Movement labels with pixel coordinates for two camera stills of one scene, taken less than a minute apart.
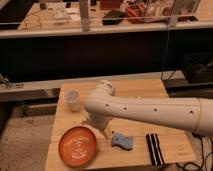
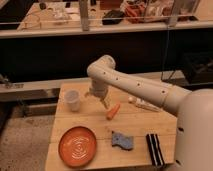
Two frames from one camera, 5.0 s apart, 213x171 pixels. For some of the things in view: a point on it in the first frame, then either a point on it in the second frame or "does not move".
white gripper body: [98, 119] to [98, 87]
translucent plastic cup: [73, 99] does not move
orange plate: [77, 146] does not move
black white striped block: [155, 149] does not move
